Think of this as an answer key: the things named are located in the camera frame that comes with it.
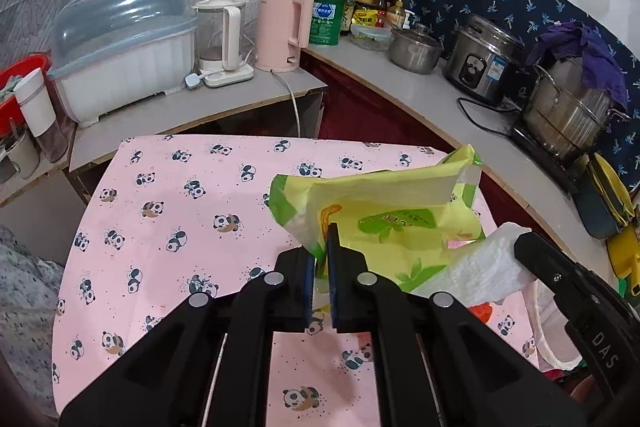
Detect white paper towel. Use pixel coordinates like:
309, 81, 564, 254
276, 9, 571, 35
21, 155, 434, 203
410, 222, 536, 307

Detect yellow green tissue pack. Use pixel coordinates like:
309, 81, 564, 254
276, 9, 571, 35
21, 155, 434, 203
269, 145, 485, 291

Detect red orange plastic bag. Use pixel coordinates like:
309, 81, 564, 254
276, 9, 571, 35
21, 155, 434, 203
468, 303, 494, 324

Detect white lined trash bin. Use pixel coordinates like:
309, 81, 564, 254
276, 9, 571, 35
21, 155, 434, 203
523, 280, 582, 371

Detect yellow enamel pot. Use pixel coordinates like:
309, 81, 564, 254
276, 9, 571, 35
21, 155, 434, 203
606, 225, 639, 297

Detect stacked blue yellow basins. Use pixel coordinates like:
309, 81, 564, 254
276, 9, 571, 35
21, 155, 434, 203
573, 153, 636, 239

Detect pink panda tablecloth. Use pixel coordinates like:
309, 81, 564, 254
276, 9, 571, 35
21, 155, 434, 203
52, 134, 539, 426

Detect black induction cooker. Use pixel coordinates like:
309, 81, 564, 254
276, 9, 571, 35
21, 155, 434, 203
509, 120, 585, 196

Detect large steel steamer pot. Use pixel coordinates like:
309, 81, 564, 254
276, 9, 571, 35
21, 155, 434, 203
523, 57, 630, 162

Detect purple cloth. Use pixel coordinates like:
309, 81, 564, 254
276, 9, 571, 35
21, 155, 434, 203
525, 22, 628, 109

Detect steel rice cooker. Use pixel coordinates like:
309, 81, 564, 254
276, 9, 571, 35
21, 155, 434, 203
444, 14, 524, 106

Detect small steel pot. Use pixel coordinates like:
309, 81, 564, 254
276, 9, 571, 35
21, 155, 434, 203
388, 28, 442, 75

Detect red plastic basin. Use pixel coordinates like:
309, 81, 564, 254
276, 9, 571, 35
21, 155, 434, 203
0, 53, 51, 138

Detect white tumbler cup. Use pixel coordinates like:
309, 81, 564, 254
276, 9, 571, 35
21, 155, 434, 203
13, 67, 68, 164

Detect white dish rack box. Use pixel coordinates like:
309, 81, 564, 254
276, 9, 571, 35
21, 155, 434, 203
49, 0, 198, 128

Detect white glass kettle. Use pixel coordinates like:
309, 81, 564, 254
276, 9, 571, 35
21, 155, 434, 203
193, 0, 254, 88

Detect dark sauce bottle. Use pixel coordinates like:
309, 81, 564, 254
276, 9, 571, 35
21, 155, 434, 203
374, 0, 388, 28

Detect yellow label jar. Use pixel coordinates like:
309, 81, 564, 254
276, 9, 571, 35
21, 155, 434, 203
352, 0, 378, 27

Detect pink electric kettle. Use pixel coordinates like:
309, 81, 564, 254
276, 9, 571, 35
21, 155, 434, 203
255, 0, 314, 72

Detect green milk powder can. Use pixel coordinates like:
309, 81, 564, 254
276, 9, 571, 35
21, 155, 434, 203
309, 0, 346, 46

